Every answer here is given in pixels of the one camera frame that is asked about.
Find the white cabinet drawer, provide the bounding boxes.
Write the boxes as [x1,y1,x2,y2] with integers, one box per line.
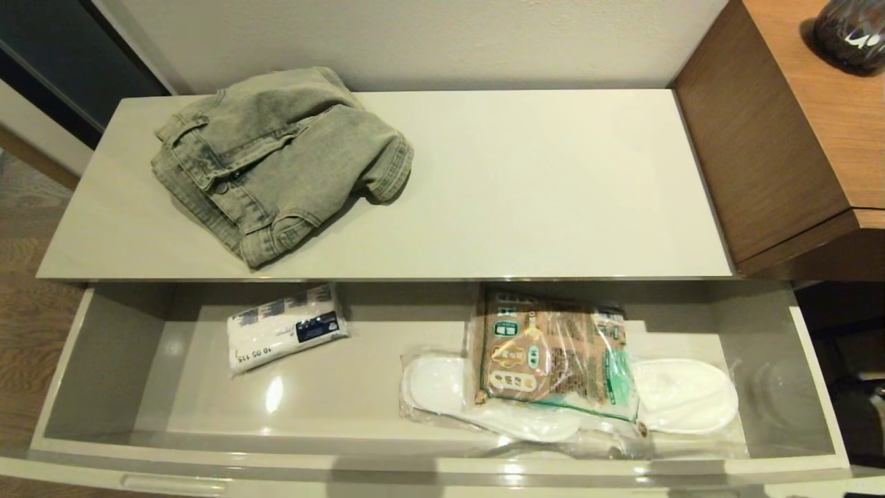
[0,279,858,498]

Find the grey denim jeans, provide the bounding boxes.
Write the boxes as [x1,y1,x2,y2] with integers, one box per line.
[151,67,415,269]

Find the white slipper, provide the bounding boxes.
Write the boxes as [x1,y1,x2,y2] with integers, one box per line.
[402,354,581,443]
[631,358,739,435]

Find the brown printed snack bag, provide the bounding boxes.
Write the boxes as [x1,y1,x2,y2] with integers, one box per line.
[465,282,640,424]

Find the white tissue pack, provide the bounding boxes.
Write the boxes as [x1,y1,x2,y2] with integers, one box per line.
[227,282,351,376]

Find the clear plastic slipper bag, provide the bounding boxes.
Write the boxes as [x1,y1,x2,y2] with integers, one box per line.
[399,346,751,461]

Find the brown wooden desk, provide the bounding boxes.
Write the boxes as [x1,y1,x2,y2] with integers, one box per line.
[672,0,885,281]

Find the dark glass vase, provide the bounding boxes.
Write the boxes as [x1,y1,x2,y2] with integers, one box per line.
[812,0,885,75]

